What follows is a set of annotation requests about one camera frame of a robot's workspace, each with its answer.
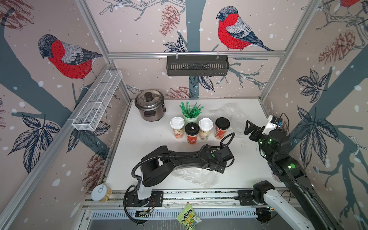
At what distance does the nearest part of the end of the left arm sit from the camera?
1.89 ft

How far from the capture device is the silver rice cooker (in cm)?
97

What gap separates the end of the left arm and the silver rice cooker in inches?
19.0
